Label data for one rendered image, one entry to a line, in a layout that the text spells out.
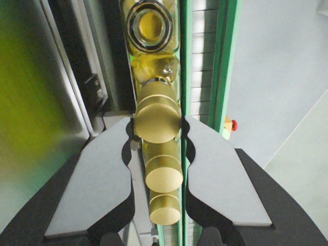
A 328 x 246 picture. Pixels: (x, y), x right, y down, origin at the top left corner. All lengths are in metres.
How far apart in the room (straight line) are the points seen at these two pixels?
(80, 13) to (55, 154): 0.35
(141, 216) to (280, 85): 0.70
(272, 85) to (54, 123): 0.61
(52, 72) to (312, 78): 0.71
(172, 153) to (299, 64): 0.58
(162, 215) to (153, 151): 0.07
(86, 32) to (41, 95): 0.29
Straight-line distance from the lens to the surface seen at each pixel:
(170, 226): 0.85
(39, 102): 0.23
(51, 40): 0.27
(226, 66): 0.33
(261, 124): 0.72
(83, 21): 0.49
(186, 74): 0.31
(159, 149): 0.16
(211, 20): 0.40
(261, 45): 0.60
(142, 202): 0.70
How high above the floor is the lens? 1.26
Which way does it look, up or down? 59 degrees down
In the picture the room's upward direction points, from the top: 175 degrees clockwise
